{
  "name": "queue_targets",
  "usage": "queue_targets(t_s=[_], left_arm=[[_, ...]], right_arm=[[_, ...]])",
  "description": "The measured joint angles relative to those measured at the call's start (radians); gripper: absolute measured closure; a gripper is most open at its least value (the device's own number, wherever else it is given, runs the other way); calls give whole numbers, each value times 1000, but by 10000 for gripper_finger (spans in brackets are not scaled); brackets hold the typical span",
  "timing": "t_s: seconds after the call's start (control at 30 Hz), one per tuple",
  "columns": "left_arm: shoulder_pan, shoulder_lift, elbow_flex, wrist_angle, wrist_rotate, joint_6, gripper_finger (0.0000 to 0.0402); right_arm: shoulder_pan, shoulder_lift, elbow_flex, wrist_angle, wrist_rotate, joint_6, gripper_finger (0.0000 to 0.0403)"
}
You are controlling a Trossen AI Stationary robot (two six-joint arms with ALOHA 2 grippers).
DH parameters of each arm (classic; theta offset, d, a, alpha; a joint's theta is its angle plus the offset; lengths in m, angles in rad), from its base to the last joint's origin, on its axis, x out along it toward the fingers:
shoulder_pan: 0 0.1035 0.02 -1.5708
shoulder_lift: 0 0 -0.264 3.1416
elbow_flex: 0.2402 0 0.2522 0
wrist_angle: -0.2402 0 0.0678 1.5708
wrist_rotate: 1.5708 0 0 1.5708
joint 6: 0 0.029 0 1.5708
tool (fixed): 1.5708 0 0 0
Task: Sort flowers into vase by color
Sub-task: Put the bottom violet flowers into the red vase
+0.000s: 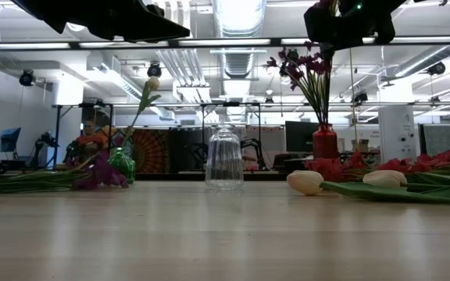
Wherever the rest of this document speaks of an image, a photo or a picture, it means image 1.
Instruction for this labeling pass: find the dark partition panel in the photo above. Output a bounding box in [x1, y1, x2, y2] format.
[169, 127, 210, 173]

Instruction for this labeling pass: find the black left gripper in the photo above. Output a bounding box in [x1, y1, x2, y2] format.
[12, 0, 191, 43]

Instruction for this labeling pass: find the long white LED light strip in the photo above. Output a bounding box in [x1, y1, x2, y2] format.
[280, 37, 450, 44]

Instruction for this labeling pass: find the red poppy flower bunch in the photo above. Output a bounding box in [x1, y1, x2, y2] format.
[377, 149, 450, 180]

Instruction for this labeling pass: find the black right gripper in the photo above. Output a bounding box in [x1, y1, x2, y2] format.
[304, 0, 408, 55]

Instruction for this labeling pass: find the red ribbed glass vase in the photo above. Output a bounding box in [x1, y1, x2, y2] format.
[312, 123, 338, 160]

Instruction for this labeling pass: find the person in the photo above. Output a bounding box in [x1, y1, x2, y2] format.
[75, 119, 109, 157]

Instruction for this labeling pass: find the black monitor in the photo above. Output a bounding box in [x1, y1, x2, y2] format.
[285, 120, 320, 154]

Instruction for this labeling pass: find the black table frame rail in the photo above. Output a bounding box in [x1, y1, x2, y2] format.
[134, 173, 288, 183]

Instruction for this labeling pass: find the black frame bar with lights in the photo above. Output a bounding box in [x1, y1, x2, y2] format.
[0, 37, 450, 51]

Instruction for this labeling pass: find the white column with outlets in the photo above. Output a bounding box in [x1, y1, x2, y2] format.
[377, 105, 418, 163]

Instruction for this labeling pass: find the orange mandala tapestry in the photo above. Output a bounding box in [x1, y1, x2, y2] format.
[112, 126, 171, 175]

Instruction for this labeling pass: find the clear ribbed glass vase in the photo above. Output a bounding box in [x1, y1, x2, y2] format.
[204, 124, 245, 192]

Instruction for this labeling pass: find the grey patterned panel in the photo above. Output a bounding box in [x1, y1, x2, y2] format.
[423, 123, 450, 157]

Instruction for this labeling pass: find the black ceiling spotlight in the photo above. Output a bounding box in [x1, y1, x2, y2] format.
[19, 69, 37, 87]
[427, 61, 447, 76]
[147, 61, 163, 80]

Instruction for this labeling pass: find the blue-lit monitor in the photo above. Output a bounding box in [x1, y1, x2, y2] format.
[0, 127, 22, 154]

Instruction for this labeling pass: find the purple artificial flower bunch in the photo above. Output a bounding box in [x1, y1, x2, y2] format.
[266, 41, 334, 126]
[0, 150, 129, 195]

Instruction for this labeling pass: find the silver ventilation duct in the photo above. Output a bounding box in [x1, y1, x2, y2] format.
[212, 0, 267, 79]

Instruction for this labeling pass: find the white artificial tulip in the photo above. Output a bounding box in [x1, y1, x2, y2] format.
[362, 169, 450, 193]
[285, 169, 450, 206]
[122, 76, 163, 151]

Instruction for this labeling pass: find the green ribbed glass vase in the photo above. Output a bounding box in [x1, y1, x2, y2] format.
[107, 147, 137, 184]

